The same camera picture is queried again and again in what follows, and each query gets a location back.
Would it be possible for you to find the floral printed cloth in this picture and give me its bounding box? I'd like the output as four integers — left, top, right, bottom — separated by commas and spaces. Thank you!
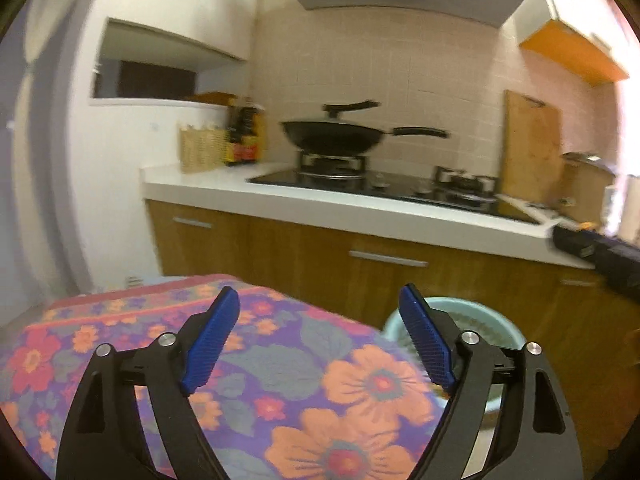
0, 273, 448, 480

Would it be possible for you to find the beige rice cooker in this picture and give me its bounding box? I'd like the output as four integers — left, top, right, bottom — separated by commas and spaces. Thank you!
560, 151, 617, 217

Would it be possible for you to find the light blue plastic basket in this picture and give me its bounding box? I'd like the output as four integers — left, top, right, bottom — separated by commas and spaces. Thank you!
382, 297, 521, 441

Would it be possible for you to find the orange wall cabinet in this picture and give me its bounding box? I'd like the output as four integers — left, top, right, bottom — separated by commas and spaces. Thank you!
517, 0, 631, 83

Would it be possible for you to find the long metal cabinet handle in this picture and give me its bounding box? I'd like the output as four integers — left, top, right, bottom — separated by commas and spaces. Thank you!
349, 251, 429, 267

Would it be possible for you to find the wooden cutting board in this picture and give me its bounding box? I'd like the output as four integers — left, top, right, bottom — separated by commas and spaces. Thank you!
501, 90, 565, 201

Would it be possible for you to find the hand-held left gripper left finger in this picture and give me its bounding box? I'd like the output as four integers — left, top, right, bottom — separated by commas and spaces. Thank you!
56, 286, 241, 480

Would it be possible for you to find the black wok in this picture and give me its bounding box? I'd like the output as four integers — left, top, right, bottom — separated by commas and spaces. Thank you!
279, 120, 448, 155

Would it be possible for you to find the wicker basket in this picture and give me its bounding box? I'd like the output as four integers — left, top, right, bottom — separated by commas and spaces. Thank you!
178, 122, 228, 173

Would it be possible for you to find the black pan support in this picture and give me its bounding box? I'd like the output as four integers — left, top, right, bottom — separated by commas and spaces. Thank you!
432, 165, 498, 196
297, 150, 368, 186

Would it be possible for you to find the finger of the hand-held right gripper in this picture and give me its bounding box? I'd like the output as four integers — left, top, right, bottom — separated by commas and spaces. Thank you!
550, 225, 598, 261

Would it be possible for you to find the white kitchen appliance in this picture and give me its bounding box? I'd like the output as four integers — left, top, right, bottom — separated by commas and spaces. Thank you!
602, 175, 640, 241

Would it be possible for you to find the wooden base cabinet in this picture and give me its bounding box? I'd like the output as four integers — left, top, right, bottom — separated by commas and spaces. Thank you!
145, 199, 640, 461

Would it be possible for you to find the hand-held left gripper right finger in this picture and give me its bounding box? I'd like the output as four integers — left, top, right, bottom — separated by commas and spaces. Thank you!
398, 282, 583, 480

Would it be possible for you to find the black glass gas hob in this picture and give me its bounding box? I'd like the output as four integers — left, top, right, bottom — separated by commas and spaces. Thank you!
246, 167, 501, 213

